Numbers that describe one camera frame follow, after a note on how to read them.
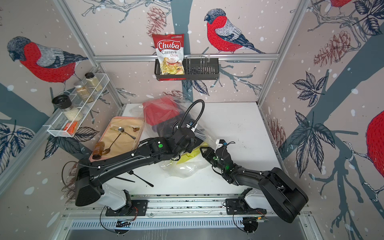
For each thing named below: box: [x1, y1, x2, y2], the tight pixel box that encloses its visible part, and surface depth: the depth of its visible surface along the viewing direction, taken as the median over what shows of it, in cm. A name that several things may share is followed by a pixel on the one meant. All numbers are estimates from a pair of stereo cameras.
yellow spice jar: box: [84, 72, 103, 92], surface depth 83 cm
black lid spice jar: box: [51, 94, 83, 122], surface depth 67 cm
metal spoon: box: [118, 126, 136, 140], surface depth 106 cm
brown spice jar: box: [73, 81, 95, 104], surface depth 76 cm
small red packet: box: [63, 121, 78, 135], surface depth 67 cm
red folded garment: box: [142, 95, 180, 126], surface depth 105 cm
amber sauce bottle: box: [92, 141, 105, 160], surface depth 93 cm
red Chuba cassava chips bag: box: [152, 33, 185, 75], surface depth 85 cm
